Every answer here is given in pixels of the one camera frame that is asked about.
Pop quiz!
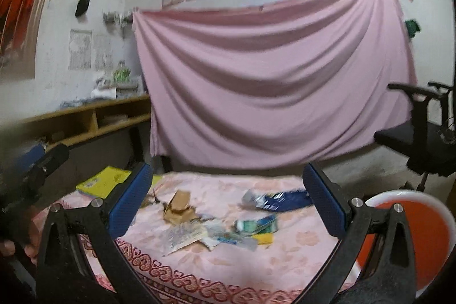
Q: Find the wooden wall shelf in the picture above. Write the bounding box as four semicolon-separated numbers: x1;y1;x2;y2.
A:
23;95;151;150

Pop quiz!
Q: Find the green glass jar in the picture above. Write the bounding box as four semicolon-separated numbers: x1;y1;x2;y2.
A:
113;60;131;83

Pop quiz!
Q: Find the green hanging dustpan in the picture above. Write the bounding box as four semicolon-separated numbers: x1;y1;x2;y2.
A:
405;19;421;39

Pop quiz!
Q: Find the green and yellow wrapper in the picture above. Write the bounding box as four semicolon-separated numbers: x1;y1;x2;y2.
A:
233;215;278;244

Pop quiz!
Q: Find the pink floral tablecloth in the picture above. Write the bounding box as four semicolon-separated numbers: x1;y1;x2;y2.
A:
117;173;337;303

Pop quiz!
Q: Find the yellow cartoon book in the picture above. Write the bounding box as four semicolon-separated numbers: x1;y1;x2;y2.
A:
75;165;163;200

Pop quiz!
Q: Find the blue foil snack wrapper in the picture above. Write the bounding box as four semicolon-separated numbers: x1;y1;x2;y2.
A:
242;189;313;213

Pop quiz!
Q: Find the black office chair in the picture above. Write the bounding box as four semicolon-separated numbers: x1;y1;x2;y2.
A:
374;82;455;192

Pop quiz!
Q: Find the pink hanging bed sheet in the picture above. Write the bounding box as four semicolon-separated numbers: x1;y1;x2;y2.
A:
133;0;417;170

